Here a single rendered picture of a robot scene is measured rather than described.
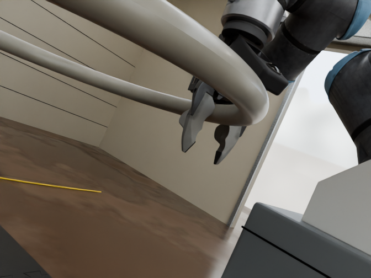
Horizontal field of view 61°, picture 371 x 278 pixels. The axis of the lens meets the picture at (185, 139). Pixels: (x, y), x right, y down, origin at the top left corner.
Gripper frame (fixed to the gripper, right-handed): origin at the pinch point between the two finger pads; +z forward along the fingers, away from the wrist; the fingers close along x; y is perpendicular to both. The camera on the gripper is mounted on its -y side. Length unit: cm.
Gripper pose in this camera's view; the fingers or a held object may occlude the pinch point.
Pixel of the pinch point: (205, 151)
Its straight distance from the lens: 48.1
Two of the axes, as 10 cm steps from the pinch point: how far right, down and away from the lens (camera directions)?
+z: -3.7, 9.3, -0.3
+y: -4.1, -1.4, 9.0
